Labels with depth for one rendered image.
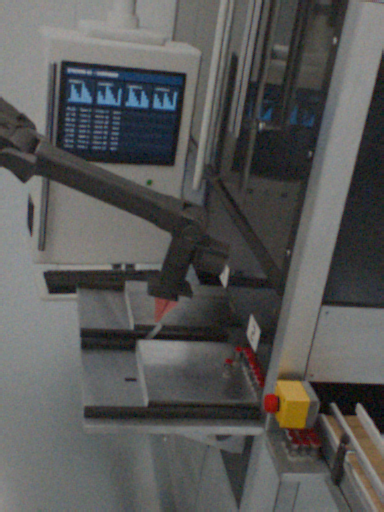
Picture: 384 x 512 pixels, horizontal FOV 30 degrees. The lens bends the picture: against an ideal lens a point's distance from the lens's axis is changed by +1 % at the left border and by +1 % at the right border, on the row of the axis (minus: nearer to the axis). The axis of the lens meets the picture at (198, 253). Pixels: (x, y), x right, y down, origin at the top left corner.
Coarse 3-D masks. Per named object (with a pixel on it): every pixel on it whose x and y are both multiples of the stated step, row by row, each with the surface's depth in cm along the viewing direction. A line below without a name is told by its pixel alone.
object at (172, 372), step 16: (144, 352) 185; (160, 352) 186; (176, 352) 187; (192, 352) 188; (208, 352) 189; (224, 352) 190; (144, 368) 178; (160, 368) 179; (176, 368) 180; (192, 368) 181; (208, 368) 183; (240, 368) 185; (144, 384) 167; (160, 384) 173; (176, 384) 174; (192, 384) 175; (208, 384) 176; (224, 384) 177; (240, 384) 178; (144, 400) 166; (160, 400) 162; (176, 400) 162; (192, 400) 163; (208, 400) 164; (224, 400) 165; (240, 400) 166
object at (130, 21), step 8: (120, 0) 222; (128, 0) 222; (136, 0) 224; (120, 8) 222; (128, 8) 222; (112, 16) 223; (120, 16) 222; (128, 16) 223; (136, 16) 225; (112, 24) 224; (120, 24) 223; (128, 24) 223; (136, 24) 225
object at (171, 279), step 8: (168, 264) 153; (160, 272) 155; (168, 272) 153; (176, 272) 153; (184, 272) 154; (152, 280) 155; (160, 280) 155; (168, 280) 154; (176, 280) 154; (184, 280) 161; (160, 288) 153; (168, 288) 154; (176, 288) 155; (184, 288) 157; (192, 296) 156
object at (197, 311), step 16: (128, 288) 215; (144, 288) 216; (192, 288) 219; (208, 288) 220; (224, 288) 221; (128, 304) 205; (144, 304) 210; (192, 304) 214; (208, 304) 216; (224, 304) 217; (144, 320) 201; (176, 320) 203; (192, 320) 205; (208, 320) 206; (224, 320) 208; (240, 336) 199
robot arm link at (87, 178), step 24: (48, 144) 143; (24, 168) 138; (48, 168) 141; (72, 168) 141; (96, 168) 144; (96, 192) 144; (120, 192) 144; (144, 192) 145; (144, 216) 147; (168, 216) 145; (192, 216) 147
